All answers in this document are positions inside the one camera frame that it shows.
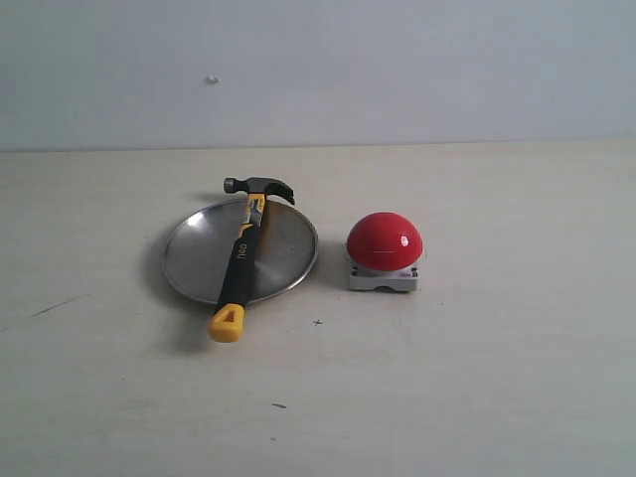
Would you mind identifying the yellow black claw hammer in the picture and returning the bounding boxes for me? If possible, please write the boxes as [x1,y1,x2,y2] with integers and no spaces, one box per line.
[208,177,295,343]

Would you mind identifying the round steel plate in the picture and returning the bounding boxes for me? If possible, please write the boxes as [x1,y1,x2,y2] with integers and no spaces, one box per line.
[160,199,319,305]

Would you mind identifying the red dome push button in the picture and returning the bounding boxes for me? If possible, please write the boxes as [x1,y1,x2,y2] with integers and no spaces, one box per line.
[345,212,425,293]

